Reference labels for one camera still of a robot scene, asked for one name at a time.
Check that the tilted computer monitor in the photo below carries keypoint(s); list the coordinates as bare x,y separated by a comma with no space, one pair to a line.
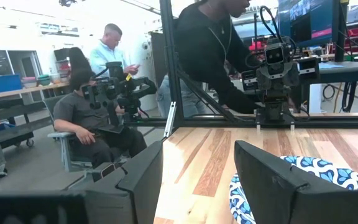
309,18

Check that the grey office chair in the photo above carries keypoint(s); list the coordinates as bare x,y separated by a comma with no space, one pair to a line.
65,152

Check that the silver metal bracket strip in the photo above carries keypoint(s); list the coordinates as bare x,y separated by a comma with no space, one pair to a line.
170,119

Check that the black monitor stand pole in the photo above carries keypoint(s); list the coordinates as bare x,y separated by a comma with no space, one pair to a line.
340,37

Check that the person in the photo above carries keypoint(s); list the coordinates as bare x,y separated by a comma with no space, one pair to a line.
78,60
73,112
204,46
104,56

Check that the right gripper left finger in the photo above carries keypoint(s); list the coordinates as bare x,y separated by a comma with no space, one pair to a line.
145,193

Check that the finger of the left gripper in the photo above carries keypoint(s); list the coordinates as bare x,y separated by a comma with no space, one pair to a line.
287,77
267,79

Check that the wooden grey workbench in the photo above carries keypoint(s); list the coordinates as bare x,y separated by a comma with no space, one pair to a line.
11,92

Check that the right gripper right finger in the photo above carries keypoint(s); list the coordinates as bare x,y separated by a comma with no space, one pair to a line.
275,193

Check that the teal stacked containers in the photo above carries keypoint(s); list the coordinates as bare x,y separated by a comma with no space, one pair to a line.
44,80

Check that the grey computer desk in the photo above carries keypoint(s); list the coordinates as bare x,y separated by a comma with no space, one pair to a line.
346,71

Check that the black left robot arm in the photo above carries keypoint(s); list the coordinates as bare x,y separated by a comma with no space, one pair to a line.
275,109

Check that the blue patterned paper bowl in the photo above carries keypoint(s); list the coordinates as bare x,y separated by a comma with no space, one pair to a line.
328,172

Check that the black background robot arm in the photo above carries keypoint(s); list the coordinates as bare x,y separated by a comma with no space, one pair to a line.
123,90

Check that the pink plastic container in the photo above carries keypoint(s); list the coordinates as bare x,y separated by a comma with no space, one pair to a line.
30,82

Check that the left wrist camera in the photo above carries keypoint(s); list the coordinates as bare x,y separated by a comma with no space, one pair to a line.
274,55

